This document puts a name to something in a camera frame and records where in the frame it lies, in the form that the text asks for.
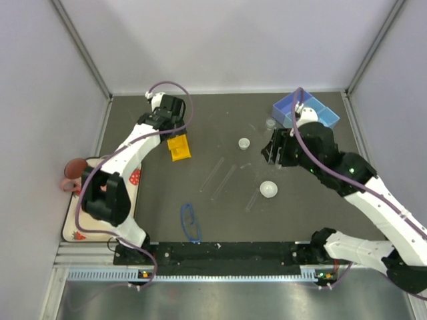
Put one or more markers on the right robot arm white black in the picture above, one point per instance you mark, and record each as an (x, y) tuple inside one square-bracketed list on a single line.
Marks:
[(402, 255)]

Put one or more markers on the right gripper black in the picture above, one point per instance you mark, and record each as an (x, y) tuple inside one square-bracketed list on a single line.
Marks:
[(281, 138)]

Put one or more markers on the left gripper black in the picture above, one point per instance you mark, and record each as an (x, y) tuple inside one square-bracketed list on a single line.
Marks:
[(179, 122)]

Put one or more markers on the pink patterned mug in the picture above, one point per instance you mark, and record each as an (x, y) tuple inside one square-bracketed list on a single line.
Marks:
[(73, 172)]

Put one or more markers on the white strawberry tray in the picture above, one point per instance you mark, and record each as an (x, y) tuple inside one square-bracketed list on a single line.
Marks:
[(92, 230)]

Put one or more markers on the grey slotted cable duct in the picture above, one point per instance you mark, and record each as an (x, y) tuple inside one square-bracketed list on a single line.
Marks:
[(141, 276)]

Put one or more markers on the small white plastic cup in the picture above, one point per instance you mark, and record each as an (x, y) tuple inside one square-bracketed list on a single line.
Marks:
[(243, 143)]

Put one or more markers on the white round dish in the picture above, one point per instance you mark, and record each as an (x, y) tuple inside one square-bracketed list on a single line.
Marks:
[(268, 189)]

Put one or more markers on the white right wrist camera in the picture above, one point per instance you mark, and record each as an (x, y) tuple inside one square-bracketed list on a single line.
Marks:
[(304, 114)]

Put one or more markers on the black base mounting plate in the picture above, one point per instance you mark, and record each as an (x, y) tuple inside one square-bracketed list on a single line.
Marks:
[(225, 258)]

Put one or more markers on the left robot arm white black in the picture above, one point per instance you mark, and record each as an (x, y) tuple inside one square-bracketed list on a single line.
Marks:
[(106, 197)]

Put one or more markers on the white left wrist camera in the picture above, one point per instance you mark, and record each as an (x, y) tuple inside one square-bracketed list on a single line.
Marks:
[(154, 99)]

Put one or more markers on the blue safety glasses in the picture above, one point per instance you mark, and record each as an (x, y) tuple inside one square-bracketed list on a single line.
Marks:
[(189, 224)]

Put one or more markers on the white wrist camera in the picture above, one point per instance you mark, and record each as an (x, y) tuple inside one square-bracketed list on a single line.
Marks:
[(154, 99), (304, 114)]

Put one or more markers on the yellow test tube rack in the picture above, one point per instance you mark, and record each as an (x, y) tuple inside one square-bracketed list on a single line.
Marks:
[(179, 148)]

